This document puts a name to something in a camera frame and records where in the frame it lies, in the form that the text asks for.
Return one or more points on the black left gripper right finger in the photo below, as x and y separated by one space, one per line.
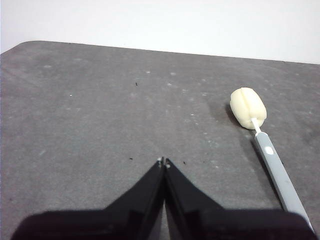
212 222

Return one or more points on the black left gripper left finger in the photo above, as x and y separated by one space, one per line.
120 220

